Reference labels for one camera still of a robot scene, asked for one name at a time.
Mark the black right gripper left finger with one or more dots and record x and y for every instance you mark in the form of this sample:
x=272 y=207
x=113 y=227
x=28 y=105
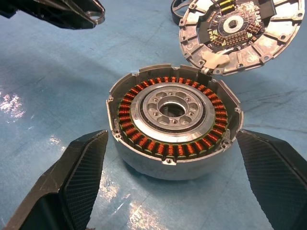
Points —
x=79 y=172

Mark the black spoked rotor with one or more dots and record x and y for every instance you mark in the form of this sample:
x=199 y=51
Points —
x=173 y=14

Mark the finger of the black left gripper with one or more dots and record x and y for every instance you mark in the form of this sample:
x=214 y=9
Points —
x=48 y=19
x=72 y=6

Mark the blue plastic table cover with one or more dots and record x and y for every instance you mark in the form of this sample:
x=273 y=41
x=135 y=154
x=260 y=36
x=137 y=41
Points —
x=60 y=72

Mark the silver motor housing copper windings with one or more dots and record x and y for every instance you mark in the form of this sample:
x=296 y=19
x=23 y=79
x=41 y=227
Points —
x=172 y=134

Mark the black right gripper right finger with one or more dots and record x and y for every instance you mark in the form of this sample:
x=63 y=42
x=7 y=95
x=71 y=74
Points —
x=275 y=182

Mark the silver round motor lid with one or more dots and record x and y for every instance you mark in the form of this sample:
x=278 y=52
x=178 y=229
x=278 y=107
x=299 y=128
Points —
x=239 y=57

